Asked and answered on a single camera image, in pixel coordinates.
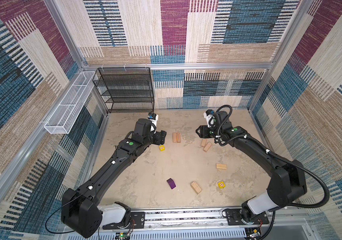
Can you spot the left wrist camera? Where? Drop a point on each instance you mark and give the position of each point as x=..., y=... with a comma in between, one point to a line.
x=153, y=117

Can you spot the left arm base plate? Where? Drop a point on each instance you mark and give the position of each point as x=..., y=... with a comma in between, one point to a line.
x=136, y=218

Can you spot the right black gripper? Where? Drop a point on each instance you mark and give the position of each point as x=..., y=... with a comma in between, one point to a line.
x=203, y=131

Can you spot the aluminium front rail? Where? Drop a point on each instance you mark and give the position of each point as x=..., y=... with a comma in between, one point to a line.
x=208, y=224

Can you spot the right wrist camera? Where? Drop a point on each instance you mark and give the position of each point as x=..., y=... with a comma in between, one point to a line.
x=208, y=115

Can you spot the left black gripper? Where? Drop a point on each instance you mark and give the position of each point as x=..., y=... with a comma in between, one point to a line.
x=159, y=137

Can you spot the purple block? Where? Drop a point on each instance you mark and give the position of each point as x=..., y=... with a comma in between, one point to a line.
x=171, y=183

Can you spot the small yellow cube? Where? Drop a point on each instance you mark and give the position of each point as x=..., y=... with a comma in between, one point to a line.
x=162, y=148

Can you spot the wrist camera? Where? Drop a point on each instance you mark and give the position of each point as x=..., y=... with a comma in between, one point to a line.
x=208, y=115
x=153, y=117

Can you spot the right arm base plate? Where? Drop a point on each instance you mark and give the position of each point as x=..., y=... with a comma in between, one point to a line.
x=239, y=216

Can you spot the white mesh wall basket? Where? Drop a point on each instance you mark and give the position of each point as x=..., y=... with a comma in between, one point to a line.
x=65, y=114

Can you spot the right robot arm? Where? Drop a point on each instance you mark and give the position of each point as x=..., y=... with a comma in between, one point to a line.
x=287, y=179

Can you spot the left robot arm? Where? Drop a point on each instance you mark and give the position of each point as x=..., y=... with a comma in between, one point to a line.
x=80, y=208

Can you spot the wood block pair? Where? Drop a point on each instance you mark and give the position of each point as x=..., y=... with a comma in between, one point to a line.
x=203, y=143
x=207, y=147

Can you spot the black wire shelf rack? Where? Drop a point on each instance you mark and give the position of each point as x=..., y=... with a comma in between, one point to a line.
x=126, y=90

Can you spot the wood block front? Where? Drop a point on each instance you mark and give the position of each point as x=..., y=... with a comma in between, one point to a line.
x=196, y=187

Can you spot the yellow cube red mark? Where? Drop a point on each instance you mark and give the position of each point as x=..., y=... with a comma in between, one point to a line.
x=221, y=184

